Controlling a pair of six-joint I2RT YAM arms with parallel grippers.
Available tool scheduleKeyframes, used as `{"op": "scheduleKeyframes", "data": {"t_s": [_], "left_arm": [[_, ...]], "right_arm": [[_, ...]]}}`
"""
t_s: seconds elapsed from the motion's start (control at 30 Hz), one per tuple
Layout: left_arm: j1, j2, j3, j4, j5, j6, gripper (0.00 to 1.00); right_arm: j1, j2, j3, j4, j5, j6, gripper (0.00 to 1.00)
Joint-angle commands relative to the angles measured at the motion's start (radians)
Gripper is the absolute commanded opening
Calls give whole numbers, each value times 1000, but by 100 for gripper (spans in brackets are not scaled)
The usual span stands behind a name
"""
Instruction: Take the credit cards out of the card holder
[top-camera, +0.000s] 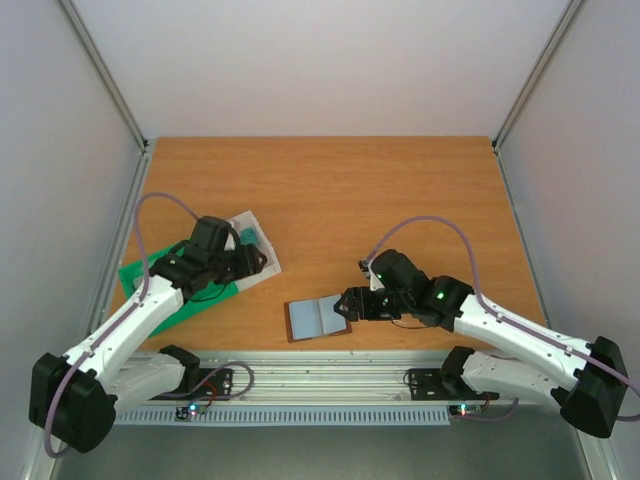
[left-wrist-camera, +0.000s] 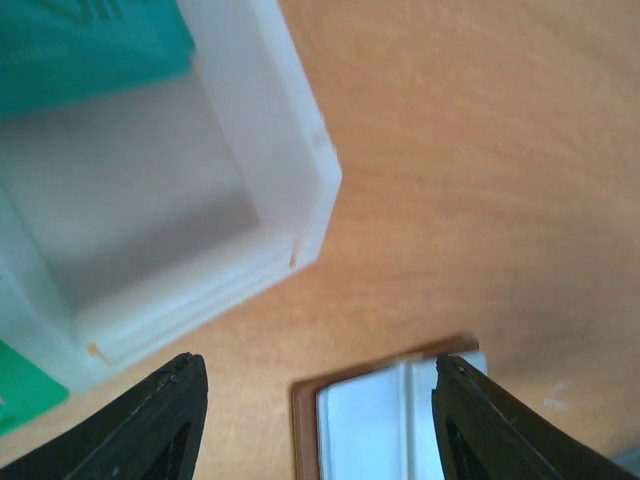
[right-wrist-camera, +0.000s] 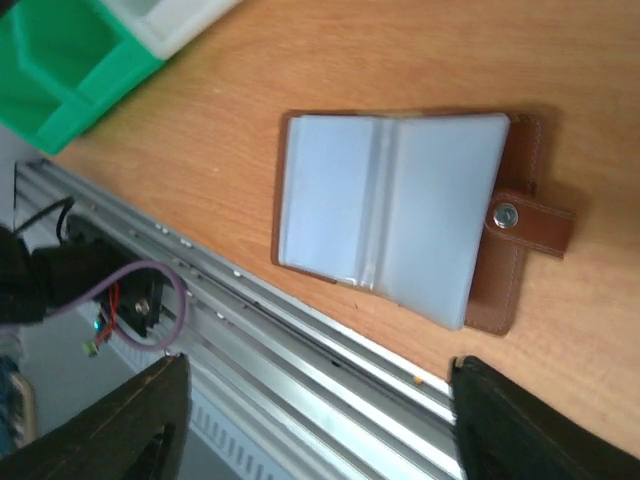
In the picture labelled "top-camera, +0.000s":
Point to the aluminium frame post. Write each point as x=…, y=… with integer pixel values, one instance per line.
x=74, y=18
x=559, y=32

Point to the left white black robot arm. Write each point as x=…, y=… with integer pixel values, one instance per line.
x=77, y=396

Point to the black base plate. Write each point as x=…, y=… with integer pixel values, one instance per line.
x=220, y=382
x=429, y=384

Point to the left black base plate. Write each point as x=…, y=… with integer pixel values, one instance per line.
x=220, y=382

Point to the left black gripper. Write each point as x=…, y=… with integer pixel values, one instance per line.
x=250, y=264

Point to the white translucent tray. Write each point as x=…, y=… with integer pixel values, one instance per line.
x=245, y=220

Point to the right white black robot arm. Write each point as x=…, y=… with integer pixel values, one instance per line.
x=585, y=381

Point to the left aluminium frame post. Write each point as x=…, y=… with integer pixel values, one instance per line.
x=74, y=18

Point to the slotted grey cable duct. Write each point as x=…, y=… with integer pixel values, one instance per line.
x=297, y=416

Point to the right aluminium frame post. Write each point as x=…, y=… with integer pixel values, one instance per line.
x=559, y=32

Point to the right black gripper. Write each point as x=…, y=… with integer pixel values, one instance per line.
x=361, y=303

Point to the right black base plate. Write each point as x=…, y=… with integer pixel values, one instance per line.
x=429, y=384

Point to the green plastic organizer tray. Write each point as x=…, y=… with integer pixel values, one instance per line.
x=131, y=276

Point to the small circuit board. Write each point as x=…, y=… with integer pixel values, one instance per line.
x=466, y=409
x=189, y=413

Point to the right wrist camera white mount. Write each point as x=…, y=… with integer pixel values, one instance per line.
x=375, y=283

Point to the aluminium front rail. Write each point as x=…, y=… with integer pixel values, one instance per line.
x=332, y=377

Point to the brown leather card holder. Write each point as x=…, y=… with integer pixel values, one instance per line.
x=314, y=318

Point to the left small circuit board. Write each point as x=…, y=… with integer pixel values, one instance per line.
x=189, y=413

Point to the right small circuit board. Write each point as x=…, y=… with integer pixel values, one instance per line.
x=466, y=409

